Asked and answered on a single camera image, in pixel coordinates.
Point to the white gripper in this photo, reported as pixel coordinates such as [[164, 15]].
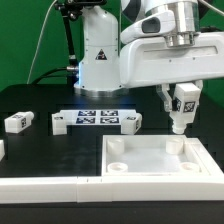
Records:
[[149, 62]]

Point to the white square table top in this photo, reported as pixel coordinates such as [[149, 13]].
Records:
[[151, 155]]

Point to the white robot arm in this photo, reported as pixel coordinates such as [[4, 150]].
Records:
[[177, 21]]

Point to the white L-shaped fence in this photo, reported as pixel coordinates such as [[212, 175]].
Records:
[[116, 188]]

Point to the white marker base plate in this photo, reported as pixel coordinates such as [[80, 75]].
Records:
[[96, 116]]

